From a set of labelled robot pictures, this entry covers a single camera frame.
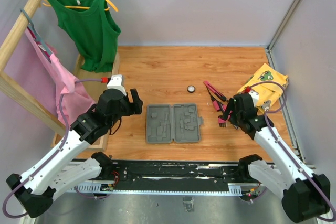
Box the grey plastic tool case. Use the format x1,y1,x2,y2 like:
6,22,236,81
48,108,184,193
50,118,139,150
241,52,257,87
145,103,203,144

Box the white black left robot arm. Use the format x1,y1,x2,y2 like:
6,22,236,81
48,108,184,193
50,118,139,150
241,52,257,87
3,88,143,219

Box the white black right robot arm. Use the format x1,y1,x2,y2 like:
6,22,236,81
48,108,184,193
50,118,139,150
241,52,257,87
223,91,335,223

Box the pink hex key set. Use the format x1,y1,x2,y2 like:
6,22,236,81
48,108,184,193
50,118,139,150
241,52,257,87
218,115,230,127

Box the wooden clothes rack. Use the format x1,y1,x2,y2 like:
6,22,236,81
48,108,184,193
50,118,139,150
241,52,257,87
0,0,120,152

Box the pink black screwdriver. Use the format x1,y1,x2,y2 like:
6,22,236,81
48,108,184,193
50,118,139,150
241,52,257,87
207,88,220,112

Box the pink utility knife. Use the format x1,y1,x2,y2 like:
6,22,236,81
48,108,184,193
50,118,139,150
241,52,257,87
203,81,227,102

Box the yellow patterned cloth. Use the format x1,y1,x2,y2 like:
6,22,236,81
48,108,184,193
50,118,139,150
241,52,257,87
237,63,289,113

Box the pink shirt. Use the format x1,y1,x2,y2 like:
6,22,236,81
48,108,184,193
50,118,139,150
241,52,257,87
25,25,95,124

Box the black electrical tape roll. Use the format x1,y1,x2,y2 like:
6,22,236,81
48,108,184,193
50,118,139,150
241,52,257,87
187,85,196,93

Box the green tank top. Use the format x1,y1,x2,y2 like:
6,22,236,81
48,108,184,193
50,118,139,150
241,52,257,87
47,0,121,73

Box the grey clothes hanger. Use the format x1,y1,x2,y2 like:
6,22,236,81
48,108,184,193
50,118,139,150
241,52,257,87
20,8,53,63

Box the pink handled pliers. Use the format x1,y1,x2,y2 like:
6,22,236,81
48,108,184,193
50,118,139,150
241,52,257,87
220,100,234,115

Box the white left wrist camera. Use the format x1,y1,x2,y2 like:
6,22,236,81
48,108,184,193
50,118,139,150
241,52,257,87
100,74,127,95

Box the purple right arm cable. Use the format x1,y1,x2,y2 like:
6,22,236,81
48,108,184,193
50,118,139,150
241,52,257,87
244,81,336,221

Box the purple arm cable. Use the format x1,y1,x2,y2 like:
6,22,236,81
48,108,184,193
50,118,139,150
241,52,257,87
2,78,111,219
244,81,336,221

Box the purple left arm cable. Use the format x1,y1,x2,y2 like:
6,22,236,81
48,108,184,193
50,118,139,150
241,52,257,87
2,78,111,219

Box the aluminium frame post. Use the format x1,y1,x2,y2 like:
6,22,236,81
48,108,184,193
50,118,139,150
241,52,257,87
265,0,320,51

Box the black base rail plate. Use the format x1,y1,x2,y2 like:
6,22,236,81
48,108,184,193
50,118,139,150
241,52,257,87
110,159,258,193

